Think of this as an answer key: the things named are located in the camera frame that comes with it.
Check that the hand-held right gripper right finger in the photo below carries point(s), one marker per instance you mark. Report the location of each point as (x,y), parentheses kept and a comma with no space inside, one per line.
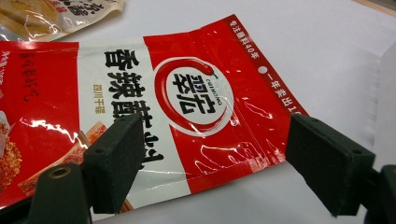
(327,161)

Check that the translucent white plastic container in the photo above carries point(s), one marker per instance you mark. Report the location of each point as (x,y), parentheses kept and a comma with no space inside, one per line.
(387,109)

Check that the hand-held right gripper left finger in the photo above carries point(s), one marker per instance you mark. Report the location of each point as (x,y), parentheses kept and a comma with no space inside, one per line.
(115,161)

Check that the red seasoning packet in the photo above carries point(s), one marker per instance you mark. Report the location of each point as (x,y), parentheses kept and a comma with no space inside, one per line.
(199,93)

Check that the wooden table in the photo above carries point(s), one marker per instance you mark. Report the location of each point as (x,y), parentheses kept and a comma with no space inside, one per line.
(378,6)

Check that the white paper table cover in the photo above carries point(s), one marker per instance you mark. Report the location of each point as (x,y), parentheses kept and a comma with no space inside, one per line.
(327,56)

